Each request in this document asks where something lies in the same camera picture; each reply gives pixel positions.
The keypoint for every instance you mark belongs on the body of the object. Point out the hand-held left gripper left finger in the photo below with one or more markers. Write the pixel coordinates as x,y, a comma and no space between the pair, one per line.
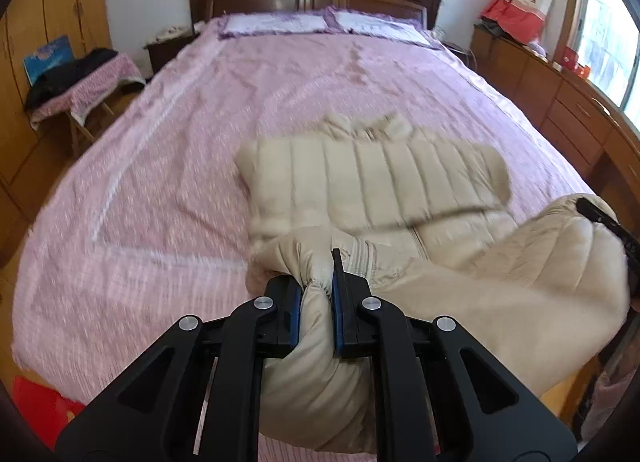
296,312

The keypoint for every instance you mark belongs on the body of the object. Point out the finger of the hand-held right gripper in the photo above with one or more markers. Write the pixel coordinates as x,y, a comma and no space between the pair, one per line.
600,213

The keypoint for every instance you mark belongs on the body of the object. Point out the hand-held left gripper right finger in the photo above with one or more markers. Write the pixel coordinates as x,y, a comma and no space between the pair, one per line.
339,312

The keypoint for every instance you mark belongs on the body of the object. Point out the beige down jacket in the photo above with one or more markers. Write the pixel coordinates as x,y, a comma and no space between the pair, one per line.
400,172

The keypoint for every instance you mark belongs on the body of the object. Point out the wooden dresser cabinet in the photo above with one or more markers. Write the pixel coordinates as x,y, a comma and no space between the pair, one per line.
570,107

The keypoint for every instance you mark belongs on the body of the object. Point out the orange box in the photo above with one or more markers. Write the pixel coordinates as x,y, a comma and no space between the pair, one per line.
582,71

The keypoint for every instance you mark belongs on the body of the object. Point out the red box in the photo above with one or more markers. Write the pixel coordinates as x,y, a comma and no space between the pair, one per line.
571,57

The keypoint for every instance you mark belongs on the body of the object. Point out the window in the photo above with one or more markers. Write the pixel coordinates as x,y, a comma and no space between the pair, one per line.
607,27

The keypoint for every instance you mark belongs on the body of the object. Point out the pink floral bedspread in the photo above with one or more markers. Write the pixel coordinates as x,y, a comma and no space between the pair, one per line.
175,167

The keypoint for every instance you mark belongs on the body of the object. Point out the red plastic stool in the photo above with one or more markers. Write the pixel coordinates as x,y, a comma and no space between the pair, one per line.
42,407

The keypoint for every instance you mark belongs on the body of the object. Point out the wooden chair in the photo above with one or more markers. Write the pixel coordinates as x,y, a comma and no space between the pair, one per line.
82,130

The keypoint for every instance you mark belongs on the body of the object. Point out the white purple ruffled pillow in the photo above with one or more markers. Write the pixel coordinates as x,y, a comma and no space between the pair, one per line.
272,25
385,25

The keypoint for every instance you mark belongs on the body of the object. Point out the dark wooden nightstand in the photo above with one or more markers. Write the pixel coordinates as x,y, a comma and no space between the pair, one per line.
167,52

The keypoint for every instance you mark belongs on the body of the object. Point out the patterned cloth on nightstand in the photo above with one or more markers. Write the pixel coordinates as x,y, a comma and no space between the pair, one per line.
171,33

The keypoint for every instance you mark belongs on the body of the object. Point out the black clothing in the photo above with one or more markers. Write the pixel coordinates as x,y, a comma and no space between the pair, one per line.
70,72

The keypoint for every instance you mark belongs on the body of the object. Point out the blue book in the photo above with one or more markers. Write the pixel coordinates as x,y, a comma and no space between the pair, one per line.
47,60

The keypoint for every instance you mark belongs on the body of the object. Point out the light wooden wardrobe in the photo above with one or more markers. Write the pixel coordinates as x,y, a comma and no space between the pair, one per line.
45,2

